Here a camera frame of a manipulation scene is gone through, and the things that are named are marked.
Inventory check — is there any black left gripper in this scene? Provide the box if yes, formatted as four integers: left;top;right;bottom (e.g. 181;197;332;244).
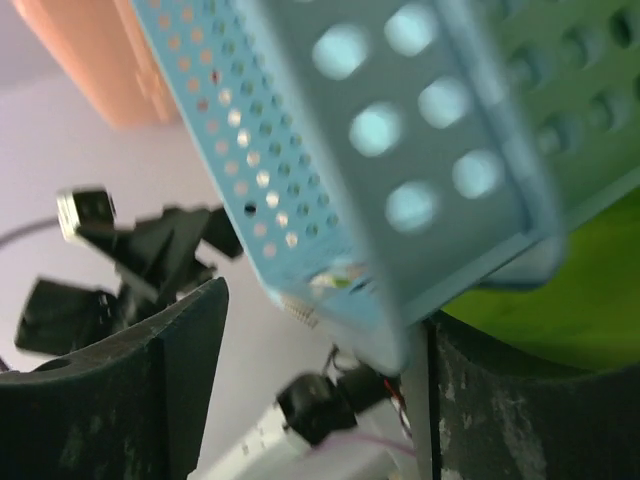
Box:
1;207;243;479

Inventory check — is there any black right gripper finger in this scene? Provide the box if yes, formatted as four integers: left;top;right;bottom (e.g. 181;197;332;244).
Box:
427;314;639;479

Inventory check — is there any large blue perforated basket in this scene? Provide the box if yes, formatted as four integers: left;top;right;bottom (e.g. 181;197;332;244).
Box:
134;1;566;373

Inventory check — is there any small blue perforated basket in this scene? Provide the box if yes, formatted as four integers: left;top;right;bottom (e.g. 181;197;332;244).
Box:
469;0;640;291

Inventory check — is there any green plastic tray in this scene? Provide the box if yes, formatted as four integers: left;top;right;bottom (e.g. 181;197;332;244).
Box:
444;190;639;370

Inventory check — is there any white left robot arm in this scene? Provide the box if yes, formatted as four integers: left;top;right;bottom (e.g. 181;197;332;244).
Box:
1;206;409;479

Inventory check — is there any orange plastic toolbox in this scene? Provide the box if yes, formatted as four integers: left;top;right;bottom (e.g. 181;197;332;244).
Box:
13;0;179;129

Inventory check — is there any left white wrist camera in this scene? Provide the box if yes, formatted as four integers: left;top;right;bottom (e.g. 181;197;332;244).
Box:
56;186;116;243

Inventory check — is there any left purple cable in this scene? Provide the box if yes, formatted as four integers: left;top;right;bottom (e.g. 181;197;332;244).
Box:
0;217;416;456

